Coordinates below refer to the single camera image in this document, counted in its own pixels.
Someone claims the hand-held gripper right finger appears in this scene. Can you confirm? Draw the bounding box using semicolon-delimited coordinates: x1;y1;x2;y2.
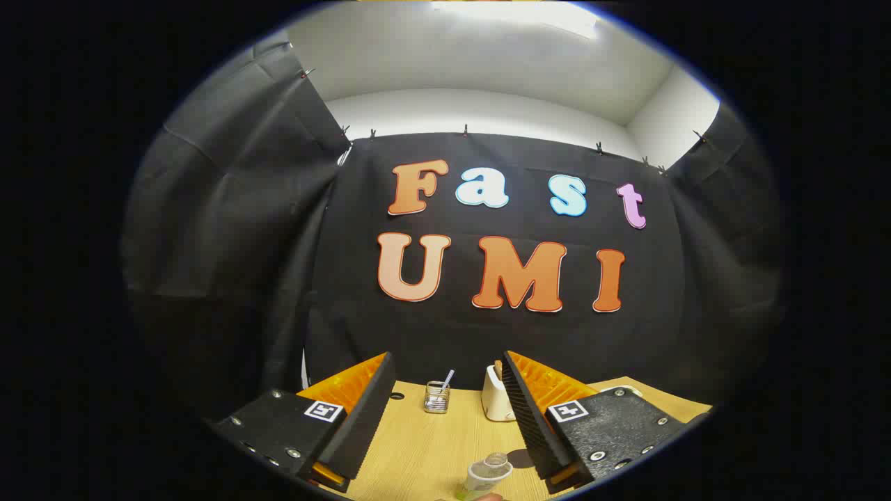
501;350;711;495

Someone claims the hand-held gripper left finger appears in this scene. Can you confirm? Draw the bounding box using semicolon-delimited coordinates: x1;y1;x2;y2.
209;351;397;495

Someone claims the white label juice bottle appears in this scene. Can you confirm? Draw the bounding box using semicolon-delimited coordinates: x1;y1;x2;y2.
456;452;514;501

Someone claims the cream toaster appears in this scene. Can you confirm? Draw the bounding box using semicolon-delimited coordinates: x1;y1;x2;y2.
481;365;517;422

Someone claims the wooden table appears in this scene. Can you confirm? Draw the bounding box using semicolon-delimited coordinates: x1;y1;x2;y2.
345;376;714;501

